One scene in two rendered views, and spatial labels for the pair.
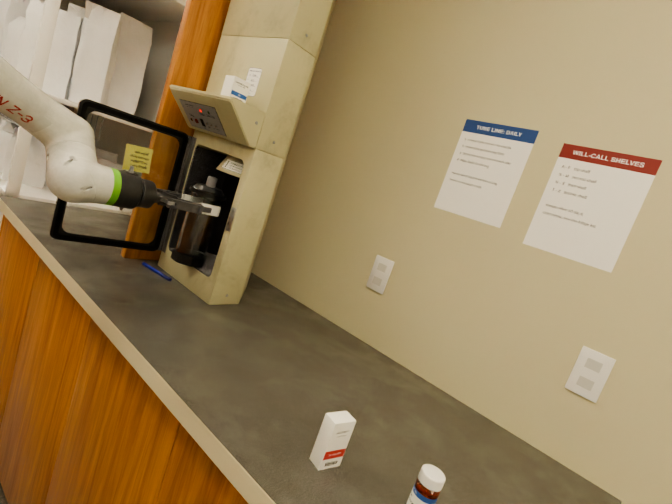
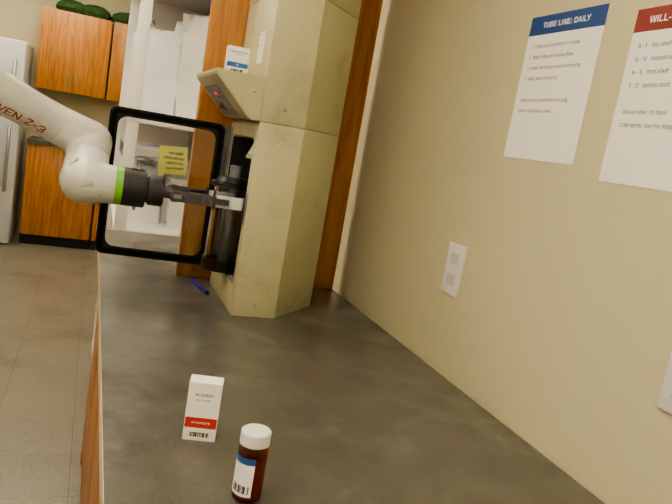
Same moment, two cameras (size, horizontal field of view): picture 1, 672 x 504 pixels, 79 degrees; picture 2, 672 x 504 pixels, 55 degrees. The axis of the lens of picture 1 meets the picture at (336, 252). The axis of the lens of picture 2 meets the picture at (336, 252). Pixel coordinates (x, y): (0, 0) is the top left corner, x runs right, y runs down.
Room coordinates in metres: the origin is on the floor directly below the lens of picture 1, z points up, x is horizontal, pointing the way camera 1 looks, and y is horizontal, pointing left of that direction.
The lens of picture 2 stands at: (-0.05, -0.69, 1.39)
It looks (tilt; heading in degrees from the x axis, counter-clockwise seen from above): 9 degrees down; 32
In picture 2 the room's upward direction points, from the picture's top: 10 degrees clockwise
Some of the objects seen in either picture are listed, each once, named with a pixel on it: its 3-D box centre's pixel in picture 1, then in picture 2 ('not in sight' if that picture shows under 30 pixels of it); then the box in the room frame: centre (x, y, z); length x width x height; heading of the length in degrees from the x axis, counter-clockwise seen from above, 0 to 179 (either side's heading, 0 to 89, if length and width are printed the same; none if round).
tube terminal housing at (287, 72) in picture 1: (247, 175); (286, 160); (1.33, 0.36, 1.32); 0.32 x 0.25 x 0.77; 53
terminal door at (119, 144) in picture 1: (123, 182); (160, 188); (1.19, 0.67, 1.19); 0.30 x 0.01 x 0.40; 136
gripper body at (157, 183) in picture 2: (153, 195); (166, 192); (1.08, 0.52, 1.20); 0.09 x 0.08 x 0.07; 143
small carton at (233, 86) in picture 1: (235, 90); (236, 60); (1.13, 0.40, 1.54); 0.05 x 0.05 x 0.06; 49
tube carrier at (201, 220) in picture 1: (198, 224); (227, 224); (1.20, 0.42, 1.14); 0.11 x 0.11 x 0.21
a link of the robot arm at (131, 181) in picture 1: (125, 188); (135, 186); (1.02, 0.56, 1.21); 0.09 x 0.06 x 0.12; 53
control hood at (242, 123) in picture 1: (211, 115); (225, 95); (1.18, 0.46, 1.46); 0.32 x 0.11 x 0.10; 53
